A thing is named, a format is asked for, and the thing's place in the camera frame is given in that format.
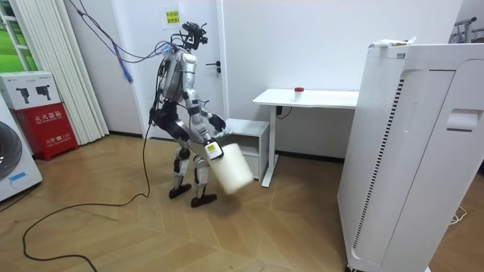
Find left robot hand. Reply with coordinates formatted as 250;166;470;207
208;113;227;133

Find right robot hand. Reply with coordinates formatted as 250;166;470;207
203;139;225;162

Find white plastic bucket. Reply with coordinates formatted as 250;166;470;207
206;142;255;196

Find robot legs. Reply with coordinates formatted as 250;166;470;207
154;107;219;209

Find small white cabinet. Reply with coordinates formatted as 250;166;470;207
225;118;271;182

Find robot body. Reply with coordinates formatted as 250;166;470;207
149;21;209;131

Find white desk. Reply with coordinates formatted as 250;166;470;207
252;88;360;189

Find paper notice with yellow label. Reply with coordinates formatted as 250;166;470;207
161;4;183;30

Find white door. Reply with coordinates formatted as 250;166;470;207
111;0;228;139

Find red fire equipment box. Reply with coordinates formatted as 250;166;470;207
14;102;79;162

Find white plastic packet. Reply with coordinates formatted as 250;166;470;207
368;36;417;49

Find white cardboard box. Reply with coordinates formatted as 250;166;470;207
0;70;62;111

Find white washing machine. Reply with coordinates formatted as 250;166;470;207
0;94;43;203

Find large white appliance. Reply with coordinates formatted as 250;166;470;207
337;42;484;272

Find window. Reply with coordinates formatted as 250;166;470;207
0;0;39;74

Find black door handle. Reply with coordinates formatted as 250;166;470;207
205;60;222;79

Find black desk cable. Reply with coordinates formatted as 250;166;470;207
275;106;293;121

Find black floor cable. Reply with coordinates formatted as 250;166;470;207
21;113;157;272

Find cable bundle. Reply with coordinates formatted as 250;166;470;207
67;0;178;85

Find white floor cable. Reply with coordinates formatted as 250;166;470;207
448;205;469;227

